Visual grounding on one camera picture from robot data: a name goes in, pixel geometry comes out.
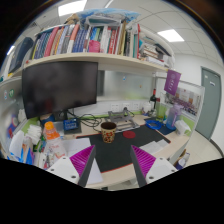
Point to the floral ceramic cup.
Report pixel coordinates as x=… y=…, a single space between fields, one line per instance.
x=108 y=133

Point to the small blue box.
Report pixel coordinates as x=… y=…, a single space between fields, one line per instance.
x=71 y=125

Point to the dark wine bottle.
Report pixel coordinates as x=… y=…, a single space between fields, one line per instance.
x=153 y=98

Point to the grey metal laptop stand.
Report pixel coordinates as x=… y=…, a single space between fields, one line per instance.
x=125 y=125

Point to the dark blue mouse pad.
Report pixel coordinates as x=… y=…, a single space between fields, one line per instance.
x=168 y=130

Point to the purple hanging banner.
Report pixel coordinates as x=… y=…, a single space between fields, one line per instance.
x=172 y=81

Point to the white round jar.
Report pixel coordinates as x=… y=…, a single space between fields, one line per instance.
x=147 y=107

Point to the small white paper sheet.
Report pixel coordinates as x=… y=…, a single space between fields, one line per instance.
x=151 y=146

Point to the large white paper sheet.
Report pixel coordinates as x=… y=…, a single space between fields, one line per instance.
x=75 y=145

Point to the white tissue pack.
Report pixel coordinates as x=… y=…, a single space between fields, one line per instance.
x=182 y=127

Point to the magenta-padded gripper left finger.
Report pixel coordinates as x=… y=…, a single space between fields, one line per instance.
x=63 y=166

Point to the white plastic bag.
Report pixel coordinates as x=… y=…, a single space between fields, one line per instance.
x=16 y=145

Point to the translucent purple water bottle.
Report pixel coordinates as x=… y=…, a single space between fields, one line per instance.
x=173 y=116

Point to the white folded tissue stack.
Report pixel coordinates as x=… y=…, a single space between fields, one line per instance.
x=34 y=133

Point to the group photo poster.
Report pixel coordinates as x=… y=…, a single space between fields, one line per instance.
x=185 y=100

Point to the orange-capped drink bottle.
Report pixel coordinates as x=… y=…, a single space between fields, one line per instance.
x=53 y=146

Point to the black desk mat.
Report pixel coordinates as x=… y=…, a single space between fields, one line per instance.
x=113 y=153

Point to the grey-green door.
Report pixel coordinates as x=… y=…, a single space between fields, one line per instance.
x=209 y=100

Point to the black computer monitor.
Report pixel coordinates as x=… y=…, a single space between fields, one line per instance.
x=60 y=86

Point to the flat round red coaster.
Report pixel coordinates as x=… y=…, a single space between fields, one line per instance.
x=129 y=134

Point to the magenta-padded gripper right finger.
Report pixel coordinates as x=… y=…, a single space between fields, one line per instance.
x=160 y=168

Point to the white wall sockets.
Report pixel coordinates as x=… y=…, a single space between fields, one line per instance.
x=125 y=106

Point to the green translucent cup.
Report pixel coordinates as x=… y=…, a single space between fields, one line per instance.
x=161 y=112

